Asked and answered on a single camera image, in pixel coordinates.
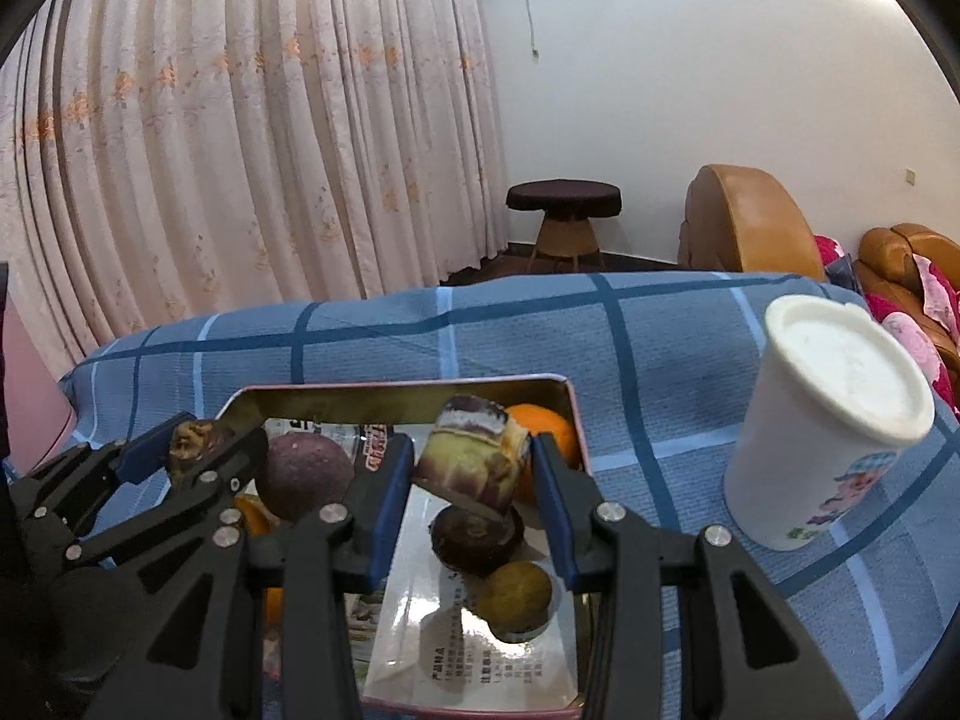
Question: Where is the air conditioner cable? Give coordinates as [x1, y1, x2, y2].
[472, 0, 541, 61]

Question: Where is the blue plaid cloth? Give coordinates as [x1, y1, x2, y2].
[56, 270, 960, 720]

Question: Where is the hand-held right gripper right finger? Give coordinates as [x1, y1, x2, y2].
[529, 431, 860, 720]

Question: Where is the dark knobbly walnut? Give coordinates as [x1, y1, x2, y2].
[166, 420, 218, 477]

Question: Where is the pink floral blanket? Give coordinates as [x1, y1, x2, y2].
[862, 253, 960, 413]

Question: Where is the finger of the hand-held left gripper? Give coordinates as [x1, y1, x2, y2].
[11, 412, 200, 533]
[64, 426, 269, 567]

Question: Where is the red blanket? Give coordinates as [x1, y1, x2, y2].
[814, 234, 860, 287]

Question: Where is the small yellow-brown round fruit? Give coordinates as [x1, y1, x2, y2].
[478, 561, 560, 642]

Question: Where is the white packet in tin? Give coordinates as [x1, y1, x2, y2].
[266, 416, 578, 691]

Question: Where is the dark round wooden stool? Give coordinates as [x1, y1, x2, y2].
[505, 181, 623, 271]

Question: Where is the brown leather sofa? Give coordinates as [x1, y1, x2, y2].
[857, 223, 960, 391]

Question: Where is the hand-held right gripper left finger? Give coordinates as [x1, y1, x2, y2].
[79, 431, 417, 720]

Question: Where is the pink tin box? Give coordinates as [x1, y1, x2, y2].
[214, 373, 601, 713]

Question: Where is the white lidded paper cup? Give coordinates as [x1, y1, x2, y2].
[724, 294, 936, 552]

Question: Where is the dark brown wrinkled fruit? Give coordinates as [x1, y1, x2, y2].
[430, 504, 526, 577]

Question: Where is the pink floral curtain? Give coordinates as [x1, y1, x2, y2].
[0, 0, 511, 383]

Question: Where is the large purple round fruit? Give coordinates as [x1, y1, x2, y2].
[259, 431, 355, 522]

